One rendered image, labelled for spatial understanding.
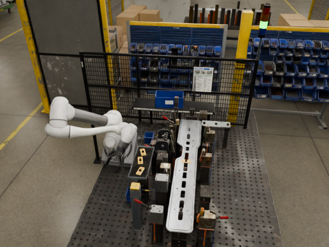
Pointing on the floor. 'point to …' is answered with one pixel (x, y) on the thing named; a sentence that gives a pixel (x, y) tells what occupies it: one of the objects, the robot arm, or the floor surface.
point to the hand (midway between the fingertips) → (111, 167)
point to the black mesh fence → (160, 83)
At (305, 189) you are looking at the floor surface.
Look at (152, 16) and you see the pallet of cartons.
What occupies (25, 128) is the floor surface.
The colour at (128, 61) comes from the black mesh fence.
